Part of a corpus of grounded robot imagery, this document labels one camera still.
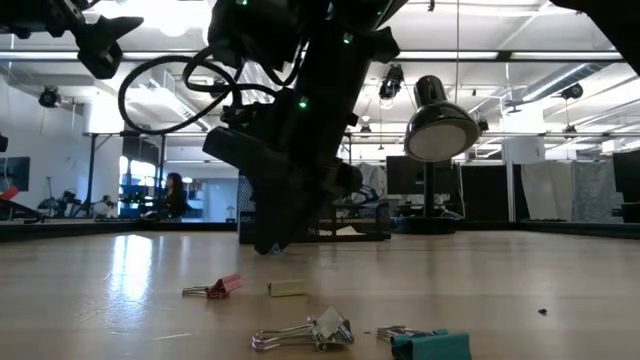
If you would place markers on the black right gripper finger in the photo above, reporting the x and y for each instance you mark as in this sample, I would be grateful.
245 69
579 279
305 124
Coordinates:
295 210
267 215

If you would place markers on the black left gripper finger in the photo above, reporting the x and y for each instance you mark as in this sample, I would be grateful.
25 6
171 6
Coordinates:
105 30
100 60

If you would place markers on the black mesh desk organizer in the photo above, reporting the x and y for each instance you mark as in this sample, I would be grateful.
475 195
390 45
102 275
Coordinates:
370 220

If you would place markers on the white rectangular eraser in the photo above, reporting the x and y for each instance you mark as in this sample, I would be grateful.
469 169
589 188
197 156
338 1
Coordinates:
286 288

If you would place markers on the pink binder clip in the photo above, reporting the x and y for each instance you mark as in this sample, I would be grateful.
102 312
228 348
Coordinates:
227 286

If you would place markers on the silver binder clip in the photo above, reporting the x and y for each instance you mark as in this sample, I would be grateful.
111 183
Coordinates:
332 325

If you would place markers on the teal binder clip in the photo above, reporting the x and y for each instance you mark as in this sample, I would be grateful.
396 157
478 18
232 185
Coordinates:
430 347

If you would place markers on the black ceiling spotlight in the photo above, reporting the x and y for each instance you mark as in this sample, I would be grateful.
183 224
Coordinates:
571 91
49 96
392 80

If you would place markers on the person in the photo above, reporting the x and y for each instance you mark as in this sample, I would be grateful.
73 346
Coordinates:
176 200

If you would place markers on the black computer monitor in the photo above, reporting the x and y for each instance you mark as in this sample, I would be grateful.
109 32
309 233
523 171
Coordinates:
400 175

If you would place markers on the black desk lamp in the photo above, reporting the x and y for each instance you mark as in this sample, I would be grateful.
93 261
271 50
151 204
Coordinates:
440 140

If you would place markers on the red angled bar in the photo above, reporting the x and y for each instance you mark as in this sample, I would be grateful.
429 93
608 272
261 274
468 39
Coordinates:
9 193

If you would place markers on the black curved stand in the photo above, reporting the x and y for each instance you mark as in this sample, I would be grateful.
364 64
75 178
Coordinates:
22 212

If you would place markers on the black partition panel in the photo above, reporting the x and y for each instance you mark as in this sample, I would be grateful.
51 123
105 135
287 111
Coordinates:
482 195

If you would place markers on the black screen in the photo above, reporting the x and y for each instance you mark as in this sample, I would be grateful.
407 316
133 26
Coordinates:
630 185

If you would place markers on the black metal frame rack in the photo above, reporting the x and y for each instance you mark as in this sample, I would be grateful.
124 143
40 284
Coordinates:
92 170

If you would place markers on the dark wall screen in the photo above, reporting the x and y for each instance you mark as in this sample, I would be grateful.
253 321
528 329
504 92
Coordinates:
12 172

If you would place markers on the black table border rail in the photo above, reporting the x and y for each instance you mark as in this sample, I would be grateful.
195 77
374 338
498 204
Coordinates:
75 230

